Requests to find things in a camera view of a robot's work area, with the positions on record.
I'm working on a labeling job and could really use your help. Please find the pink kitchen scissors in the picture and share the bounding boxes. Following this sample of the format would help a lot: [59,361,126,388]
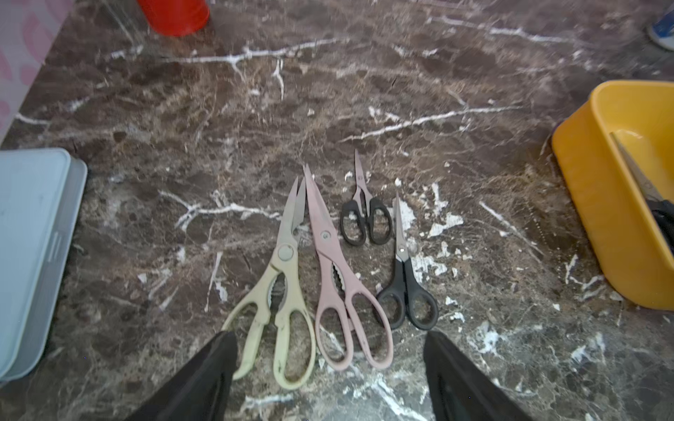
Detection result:
[303,164,394,371]

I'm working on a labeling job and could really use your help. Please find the blue lid pencil tube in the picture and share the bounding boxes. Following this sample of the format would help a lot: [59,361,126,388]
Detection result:
[647,5,674,51]

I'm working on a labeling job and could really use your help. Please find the small black scissors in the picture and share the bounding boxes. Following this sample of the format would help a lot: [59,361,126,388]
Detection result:
[340,150,393,247]

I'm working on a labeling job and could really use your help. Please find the red pen bucket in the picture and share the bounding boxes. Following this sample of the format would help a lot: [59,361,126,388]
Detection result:
[137,0,210,37]

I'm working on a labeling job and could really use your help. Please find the grey flat case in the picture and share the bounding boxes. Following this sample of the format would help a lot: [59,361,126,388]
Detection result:
[1,148,88,382]

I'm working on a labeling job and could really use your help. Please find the large black handled scissors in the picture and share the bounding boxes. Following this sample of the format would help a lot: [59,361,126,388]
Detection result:
[610,132,673,253]

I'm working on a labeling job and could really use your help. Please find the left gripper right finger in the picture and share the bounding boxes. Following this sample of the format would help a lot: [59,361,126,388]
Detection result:
[423,331,531,421]

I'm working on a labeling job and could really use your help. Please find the medium black scissors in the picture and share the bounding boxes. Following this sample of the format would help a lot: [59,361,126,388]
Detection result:
[377,195,439,331]

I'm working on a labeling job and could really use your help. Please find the cream kitchen scissors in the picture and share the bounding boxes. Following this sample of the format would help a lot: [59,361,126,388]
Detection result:
[222,177,317,390]

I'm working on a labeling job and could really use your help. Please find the yellow storage box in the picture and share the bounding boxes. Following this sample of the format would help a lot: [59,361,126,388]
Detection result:
[552,80,673,310]

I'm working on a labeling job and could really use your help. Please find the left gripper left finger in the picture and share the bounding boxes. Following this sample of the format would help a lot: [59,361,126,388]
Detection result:
[127,332,238,420]

